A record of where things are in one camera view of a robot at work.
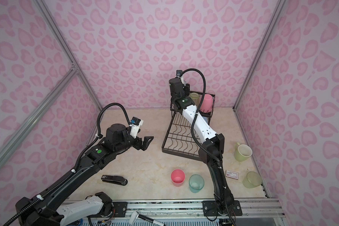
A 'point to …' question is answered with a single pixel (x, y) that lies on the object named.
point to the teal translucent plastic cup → (196, 182)
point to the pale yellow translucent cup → (253, 180)
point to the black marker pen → (135, 215)
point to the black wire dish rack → (181, 139)
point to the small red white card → (231, 174)
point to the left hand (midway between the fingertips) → (147, 133)
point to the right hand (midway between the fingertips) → (181, 82)
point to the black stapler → (115, 179)
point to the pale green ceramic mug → (242, 152)
